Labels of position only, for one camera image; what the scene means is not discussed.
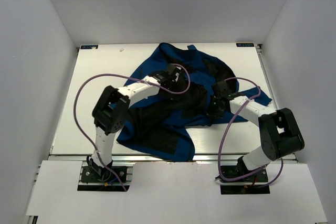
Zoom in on blue jacket with black lining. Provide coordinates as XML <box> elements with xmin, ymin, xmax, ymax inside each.
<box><xmin>117</xmin><ymin>42</ymin><xmax>273</xmax><ymax>162</ymax></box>

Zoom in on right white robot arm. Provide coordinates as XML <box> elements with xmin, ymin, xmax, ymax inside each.
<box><xmin>208</xmin><ymin>78</ymin><xmax>305</xmax><ymax>182</ymax></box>

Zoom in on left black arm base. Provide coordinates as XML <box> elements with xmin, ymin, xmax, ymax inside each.
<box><xmin>77</xmin><ymin>156</ymin><xmax>133</xmax><ymax>192</ymax></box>

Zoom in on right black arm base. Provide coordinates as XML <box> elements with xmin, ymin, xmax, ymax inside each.
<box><xmin>215</xmin><ymin>161</ymin><xmax>270</xmax><ymax>195</ymax></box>

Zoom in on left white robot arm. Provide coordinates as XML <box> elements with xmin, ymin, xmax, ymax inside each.
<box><xmin>88</xmin><ymin>64</ymin><xmax>191</xmax><ymax>182</ymax></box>

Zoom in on right blue table label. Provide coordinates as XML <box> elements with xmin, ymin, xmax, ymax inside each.
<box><xmin>236</xmin><ymin>42</ymin><xmax>255</xmax><ymax>47</ymax></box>

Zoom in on blue table label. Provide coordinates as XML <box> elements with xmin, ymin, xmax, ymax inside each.
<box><xmin>80</xmin><ymin>45</ymin><xmax>98</xmax><ymax>50</ymax></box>
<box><xmin>236</xmin><ymin>42</ymin><xmax>255</xmax><ymax>47</ymax></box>

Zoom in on left blue table label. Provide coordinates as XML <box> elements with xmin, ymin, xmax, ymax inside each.
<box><xmin>80</xmin><ymin>45</ymin><xmax>98</xmax><ymax>50</ymax></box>

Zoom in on white front panel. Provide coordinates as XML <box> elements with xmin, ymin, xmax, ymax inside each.
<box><xmin>27</xmin><ymin>161</ymin><xmax>327</xmax><ymax>223</ymax></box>

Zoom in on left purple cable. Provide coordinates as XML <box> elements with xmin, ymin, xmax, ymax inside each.
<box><xmin>73</xmin><ymin>63</ymin><xmax>191</xmax><ymax>192</ymax></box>

